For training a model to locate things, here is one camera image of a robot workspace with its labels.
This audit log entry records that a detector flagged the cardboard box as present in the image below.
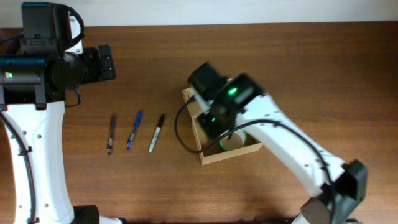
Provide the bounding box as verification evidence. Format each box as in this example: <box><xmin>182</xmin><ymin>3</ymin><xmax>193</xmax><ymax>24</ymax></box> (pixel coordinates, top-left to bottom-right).
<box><xmin>187</xmin><ymin>102</ymin><xmax>263</xmax><ymax>165</ymax></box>

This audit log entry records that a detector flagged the blue ballpoint pen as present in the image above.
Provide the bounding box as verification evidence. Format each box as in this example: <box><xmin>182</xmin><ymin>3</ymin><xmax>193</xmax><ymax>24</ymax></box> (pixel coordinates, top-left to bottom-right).
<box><xmin>126</xmin><ymin>110</ymin><xmax>142</xmax><ymax>150</ymax></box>

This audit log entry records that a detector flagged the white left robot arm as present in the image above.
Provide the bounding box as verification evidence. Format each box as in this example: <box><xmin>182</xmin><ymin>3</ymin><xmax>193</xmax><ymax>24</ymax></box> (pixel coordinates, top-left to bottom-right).
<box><xmin>1</xmin><ymin>2</ymin><xmax>124</xmax><ymax>223</ymax></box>

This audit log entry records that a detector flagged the black ballpoint pen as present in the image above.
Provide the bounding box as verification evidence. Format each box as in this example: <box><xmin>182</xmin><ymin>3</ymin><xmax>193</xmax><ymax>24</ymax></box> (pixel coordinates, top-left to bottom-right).
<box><xmin>107</xmin><ymin>114</ymin><xmax>116</xmax><ymax>155</ymax></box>

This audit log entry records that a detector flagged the black sharpie marker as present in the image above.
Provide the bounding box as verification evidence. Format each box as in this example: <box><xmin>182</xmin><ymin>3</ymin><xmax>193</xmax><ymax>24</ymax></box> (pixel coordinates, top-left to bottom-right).
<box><xmin>149</xmin><ymin>114</ymin><xmax>165</xmax><ymax>152</ymax></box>

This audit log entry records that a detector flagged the green tape roll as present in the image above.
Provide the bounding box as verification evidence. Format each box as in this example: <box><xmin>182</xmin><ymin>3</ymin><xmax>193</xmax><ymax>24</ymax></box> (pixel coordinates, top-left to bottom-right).
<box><xmin>219</xmin><ymin>130</ymin><xmax>248</xmax><ymax>151</ymax></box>

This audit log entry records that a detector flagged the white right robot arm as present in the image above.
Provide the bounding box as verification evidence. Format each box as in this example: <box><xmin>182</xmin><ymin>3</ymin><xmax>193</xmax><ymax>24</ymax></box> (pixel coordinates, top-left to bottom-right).
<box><xmin>188</xmin><ymin>63</ymin><xmax>368</xmax><ymax>223</ymax></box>

